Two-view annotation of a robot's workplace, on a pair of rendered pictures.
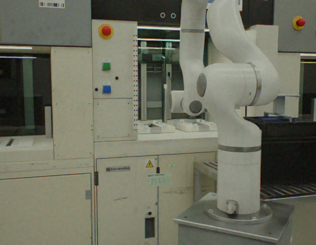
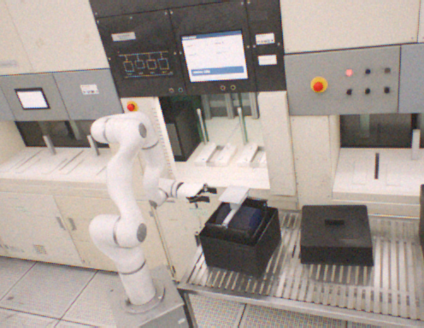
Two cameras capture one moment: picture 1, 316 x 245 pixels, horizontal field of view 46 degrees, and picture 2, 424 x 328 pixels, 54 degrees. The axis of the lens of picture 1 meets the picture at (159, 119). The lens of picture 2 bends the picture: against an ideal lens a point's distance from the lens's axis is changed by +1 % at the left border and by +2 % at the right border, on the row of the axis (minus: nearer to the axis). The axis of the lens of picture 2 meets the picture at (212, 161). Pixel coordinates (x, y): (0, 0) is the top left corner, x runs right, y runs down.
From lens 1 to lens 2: 1.74 m
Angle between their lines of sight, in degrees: 46
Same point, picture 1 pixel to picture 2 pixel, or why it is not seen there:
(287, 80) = (312, 143)
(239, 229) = (117, 316)
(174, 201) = not seen: hidden behind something
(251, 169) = (127, 283)
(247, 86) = (108, 241)
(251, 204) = (135, 301)
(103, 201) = (161, 219)
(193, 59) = (150, 166)
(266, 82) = (120, 240)
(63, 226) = not seen: hidden behind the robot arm
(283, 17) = (297, 80)
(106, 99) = not seen: hidden behind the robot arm
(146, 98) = (254, 98)
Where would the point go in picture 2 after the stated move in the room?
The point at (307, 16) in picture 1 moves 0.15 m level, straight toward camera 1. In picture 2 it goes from (332, 75) to (304, 87)
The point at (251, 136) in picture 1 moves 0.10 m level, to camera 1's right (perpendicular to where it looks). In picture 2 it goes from (121, 266) to (138, 275)
